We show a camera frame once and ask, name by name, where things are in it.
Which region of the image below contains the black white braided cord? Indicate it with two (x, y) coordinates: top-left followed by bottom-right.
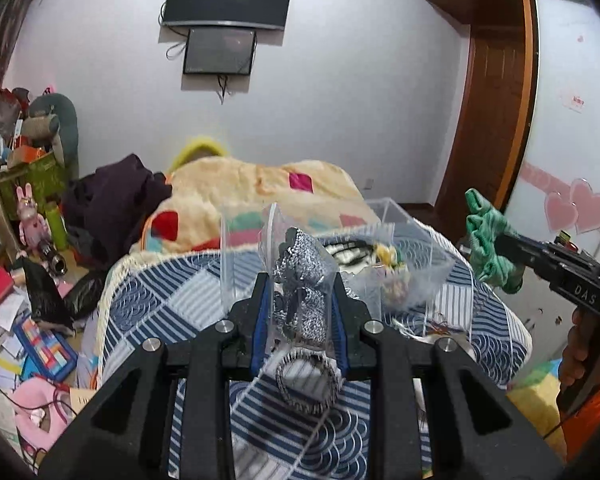
(274, 349), (346, 416)

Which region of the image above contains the dark purple garment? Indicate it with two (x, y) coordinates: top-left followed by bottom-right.
(61, 154), (172, 269)

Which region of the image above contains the green knitted cloth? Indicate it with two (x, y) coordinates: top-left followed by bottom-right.
(465, 188), (524, 295)

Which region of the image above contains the floral patterned scrunchie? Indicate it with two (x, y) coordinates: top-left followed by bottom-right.
(372, 243), (411, 310)

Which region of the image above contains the grey green plush toy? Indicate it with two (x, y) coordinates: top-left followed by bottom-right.
(21, 93), (79, 180)

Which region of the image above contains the yellow fuzzy plush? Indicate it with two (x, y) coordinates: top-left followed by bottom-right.
(169, 136), (228, 174)

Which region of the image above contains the small black wall monitor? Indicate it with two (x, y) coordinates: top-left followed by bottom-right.
(183, 26), (257, 76)

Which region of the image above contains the pink rabbit figurine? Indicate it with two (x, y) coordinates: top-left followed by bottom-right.
(16, 182), (50, 252)

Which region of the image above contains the silver scrubber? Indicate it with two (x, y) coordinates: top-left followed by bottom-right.
(259, 203), (339, 351)

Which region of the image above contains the beige patchwork fleece blanket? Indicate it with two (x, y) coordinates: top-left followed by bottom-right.
(132, 156), (378, 254)

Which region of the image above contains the green cardboard box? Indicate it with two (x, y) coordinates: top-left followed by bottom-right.
(0, 154), (69, 221)

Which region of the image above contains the right hand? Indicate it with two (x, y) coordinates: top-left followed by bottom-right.
(558, 309), (588, 391)

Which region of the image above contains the blue white patterned tablecloth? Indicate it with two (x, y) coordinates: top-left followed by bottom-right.
(76, 220), (532, 479)

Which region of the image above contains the black plastic bag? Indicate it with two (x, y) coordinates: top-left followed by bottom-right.
(19, 258), (107, 334)

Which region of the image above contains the green bottle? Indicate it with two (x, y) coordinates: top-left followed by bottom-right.
(45, 202), (69, 252)

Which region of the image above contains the clear plastic storage bin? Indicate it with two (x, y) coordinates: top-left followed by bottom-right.
(220, 198), (463, 325)

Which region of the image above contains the brown wooden wardrobe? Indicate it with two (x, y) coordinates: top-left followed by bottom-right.
(418, 0), (589, 221)

